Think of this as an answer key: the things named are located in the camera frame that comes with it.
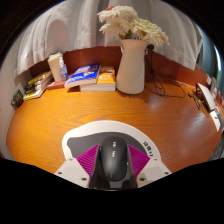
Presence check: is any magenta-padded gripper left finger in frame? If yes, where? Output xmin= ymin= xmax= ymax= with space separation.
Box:
xmin=54 ymin=143 xmax=102 ymax=190

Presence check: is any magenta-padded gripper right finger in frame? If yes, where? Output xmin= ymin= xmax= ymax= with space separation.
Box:
xmin=127 ymin=143 xmax=172 ymax=189

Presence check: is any dark grey computer mouse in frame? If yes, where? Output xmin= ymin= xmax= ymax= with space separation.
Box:
xmin=99 ymin=135 xmax=130 ymax=183

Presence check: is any white and grey mouse pad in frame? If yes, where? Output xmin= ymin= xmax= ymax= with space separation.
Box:
xmin=61 ymin=120 xmax=163 ymax=168

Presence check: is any yellow and white book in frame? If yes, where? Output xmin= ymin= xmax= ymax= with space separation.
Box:
xmin=22 ymin=84 xmax=55 ymax=102

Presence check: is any red flat notebook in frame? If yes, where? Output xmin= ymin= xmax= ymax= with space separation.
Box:
xmin=46 ymin=79 xmax=67 ymax=91

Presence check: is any dark book with yellow print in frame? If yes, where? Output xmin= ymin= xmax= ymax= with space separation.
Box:
xmin=23 ymin=81 xmax=54 ymax=96

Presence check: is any white flat device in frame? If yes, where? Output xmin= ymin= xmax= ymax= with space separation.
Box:
xmin=195 ymin=82 xmax=218 ymax=113

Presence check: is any thin black book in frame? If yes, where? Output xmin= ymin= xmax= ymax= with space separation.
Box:
xmin=25 ymin=77 xmax=54 ymax=92

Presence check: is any orange and white book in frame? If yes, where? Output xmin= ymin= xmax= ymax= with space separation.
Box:
xmin=79 ymin=65 xmax=117 ymax=93

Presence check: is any clear spray bottle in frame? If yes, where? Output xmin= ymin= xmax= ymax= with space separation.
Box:
xmin=58 ymin=55 xmax=69 ymax=82

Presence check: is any white ceramic vase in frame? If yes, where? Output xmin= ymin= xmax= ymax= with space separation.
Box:
xmin=115 ymin=38 xmax=150 ymax=96

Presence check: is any cream lidded cup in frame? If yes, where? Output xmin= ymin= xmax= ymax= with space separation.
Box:
xmin=47 ymin=51 xmax=65 ymax=83

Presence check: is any white pleated curtain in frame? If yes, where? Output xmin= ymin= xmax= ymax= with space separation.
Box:
xmin=16 ymin=0 xmax=204 ymax=77

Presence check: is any white flower bouquet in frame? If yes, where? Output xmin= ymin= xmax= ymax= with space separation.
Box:
xmin=96 ymin=5 xmax=171 ymax=48

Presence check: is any black cable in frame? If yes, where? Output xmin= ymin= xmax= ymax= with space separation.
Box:
xmin=144 ymin=44 xmax=188 ymax=100

